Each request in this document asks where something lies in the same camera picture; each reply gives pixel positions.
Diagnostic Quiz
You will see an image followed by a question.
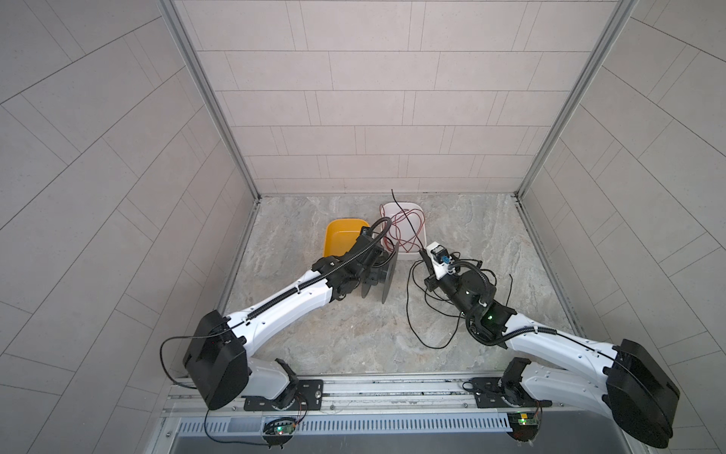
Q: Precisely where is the grey perforated cable spool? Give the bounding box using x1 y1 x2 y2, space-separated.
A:
360 248 399 304

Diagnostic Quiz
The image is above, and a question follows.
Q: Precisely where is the black cable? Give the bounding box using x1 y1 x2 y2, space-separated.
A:
389 189 514 350

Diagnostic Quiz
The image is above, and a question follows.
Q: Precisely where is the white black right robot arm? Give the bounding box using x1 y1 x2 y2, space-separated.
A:
420 245 680 448

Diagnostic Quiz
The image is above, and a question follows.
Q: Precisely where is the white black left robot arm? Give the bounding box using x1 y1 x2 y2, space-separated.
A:
183 217 397 410

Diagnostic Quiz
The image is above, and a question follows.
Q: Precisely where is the yellow plastic tray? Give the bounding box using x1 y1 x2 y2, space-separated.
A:
323 219 370 257

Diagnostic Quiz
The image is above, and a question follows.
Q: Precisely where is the white plastic tray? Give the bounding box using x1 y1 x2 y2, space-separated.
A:
379 202 427 261

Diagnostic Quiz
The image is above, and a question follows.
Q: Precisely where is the right circuit board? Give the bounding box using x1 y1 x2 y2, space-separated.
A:
507 412 540 443

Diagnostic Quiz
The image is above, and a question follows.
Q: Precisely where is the circuit board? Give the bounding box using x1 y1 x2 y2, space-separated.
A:
507 412 540 443
263 417 298 436

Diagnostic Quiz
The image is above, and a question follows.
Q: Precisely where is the left circuit board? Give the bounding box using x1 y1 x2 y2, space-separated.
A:
263 417 298 436

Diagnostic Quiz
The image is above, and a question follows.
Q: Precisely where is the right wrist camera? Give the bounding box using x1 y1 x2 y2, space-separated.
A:
425 242 455 280

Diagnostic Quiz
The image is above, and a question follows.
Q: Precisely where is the red cable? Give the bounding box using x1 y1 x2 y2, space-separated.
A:
380 206 427 253

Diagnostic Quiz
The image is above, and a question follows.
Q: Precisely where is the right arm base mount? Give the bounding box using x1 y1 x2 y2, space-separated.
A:
461 378 552 409

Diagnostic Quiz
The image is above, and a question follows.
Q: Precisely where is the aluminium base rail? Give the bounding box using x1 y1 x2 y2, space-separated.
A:
161 371 633 418

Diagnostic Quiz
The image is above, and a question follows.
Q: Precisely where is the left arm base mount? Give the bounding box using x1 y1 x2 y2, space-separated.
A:
244 379 324 412

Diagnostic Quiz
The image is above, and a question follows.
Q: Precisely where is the aluminium corner post left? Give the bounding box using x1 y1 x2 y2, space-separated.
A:
158 0 261 201

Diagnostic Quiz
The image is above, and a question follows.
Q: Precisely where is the aluminium corner post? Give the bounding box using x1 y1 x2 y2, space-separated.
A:
158 0 261 201
514 0 638 202

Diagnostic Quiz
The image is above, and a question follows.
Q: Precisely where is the aluminium corner post right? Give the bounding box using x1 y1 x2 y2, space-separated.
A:
514 0 638 202

